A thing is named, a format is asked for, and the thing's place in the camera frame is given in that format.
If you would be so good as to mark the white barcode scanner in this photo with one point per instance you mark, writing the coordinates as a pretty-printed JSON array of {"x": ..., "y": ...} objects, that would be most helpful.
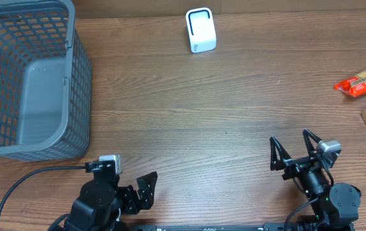
[{"x": 201, "y": 30}]

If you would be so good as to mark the grey plastic basket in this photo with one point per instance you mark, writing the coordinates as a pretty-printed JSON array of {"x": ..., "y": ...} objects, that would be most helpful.
[{"x": 45, "y": 82}]

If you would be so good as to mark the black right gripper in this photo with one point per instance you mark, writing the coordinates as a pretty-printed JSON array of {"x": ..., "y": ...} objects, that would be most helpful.
[{"x": 294, "y": 166}]

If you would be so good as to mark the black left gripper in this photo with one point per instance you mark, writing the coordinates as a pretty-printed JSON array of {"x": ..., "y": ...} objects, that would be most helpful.
[{"x": 137, "y": 204}]

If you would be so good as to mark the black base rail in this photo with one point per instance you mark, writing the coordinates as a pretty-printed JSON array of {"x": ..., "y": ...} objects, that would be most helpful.
[{"x": 265, "y": 227}]

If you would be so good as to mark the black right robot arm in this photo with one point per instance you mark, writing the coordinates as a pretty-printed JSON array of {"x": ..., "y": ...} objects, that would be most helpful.
[{"x": 330, "y": 205}]

